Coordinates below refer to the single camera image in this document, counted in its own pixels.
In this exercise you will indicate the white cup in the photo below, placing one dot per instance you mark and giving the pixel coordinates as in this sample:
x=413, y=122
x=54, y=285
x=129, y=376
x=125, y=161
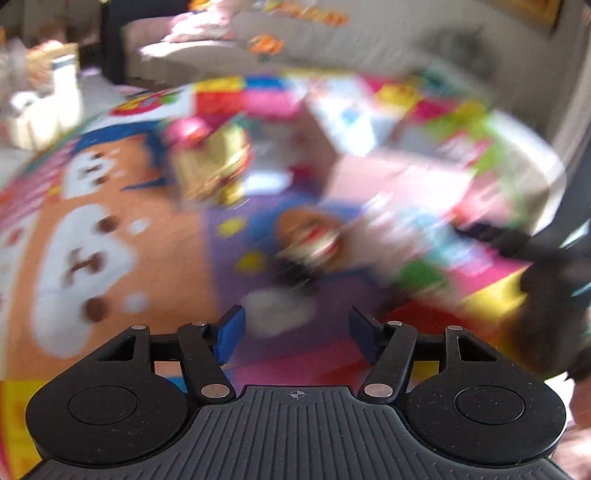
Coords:
x=30, y=120

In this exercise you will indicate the orange plush toy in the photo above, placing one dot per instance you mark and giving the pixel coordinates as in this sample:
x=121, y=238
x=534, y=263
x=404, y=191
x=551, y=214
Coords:
x=267, y=46

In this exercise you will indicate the tall white bottle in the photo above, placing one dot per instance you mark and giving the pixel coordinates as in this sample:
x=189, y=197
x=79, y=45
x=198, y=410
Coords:
x=67, y=97

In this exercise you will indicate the gold snack packet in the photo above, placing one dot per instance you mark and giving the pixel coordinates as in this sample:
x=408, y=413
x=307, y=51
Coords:
x=210, y=164

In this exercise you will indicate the row of orange plush toys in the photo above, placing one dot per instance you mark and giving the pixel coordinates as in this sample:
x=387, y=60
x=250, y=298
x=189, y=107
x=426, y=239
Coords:
x=311, y=13

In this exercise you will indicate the wooden storage box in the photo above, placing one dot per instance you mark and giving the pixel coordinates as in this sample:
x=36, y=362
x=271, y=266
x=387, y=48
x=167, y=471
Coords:
x=392, y=180

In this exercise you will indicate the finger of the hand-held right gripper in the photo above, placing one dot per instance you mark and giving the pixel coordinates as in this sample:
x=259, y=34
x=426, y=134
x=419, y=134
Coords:
x=503, y=242

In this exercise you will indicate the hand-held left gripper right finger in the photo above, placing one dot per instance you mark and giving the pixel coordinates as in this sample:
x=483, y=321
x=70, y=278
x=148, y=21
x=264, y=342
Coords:
x=364, y=334

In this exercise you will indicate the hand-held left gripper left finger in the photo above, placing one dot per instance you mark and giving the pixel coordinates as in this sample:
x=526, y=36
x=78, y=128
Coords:
x=229, y=334

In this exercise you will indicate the yellow framed wall picture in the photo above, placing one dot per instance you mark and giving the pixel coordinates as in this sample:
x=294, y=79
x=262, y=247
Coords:
x=542, y=14

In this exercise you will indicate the pink blanket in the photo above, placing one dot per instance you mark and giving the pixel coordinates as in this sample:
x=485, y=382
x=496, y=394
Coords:
x=203, y=21

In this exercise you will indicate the white soft toy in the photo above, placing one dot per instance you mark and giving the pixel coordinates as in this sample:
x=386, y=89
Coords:
x=279, y=309

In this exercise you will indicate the colourful printed play mat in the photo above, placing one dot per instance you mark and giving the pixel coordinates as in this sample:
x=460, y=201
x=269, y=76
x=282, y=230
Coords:
x=184, y=277

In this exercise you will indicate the grey sofa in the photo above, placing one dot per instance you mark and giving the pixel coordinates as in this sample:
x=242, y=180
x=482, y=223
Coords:
x=369, y=46

